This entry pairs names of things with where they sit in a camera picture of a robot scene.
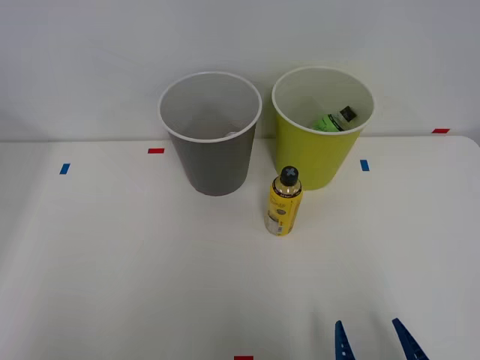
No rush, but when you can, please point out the green label plastic bottle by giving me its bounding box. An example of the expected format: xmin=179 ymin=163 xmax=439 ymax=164
xmin=311 ymin=105 xmax=358 ymax=133

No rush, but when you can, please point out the yellow-green plastic waste bin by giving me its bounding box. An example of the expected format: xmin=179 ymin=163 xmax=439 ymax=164
xmin=271 ymin=66 xmax=377 ymax=191

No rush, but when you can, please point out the yellow label plastic bottle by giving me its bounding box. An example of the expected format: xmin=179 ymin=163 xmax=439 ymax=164
xmin=265 ymin=165 xmax=304 ymax=237

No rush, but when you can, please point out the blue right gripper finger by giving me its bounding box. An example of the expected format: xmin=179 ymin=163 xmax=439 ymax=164
xmin=391 ymin=317 xmax=429 ymax=360
xmin=334 ymin=319 xmax=356 ymax=360

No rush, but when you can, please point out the grey plastic waste bin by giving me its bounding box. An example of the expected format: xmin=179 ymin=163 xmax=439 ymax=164
xmin=157 ymin=70 xmax=263 ymax=197

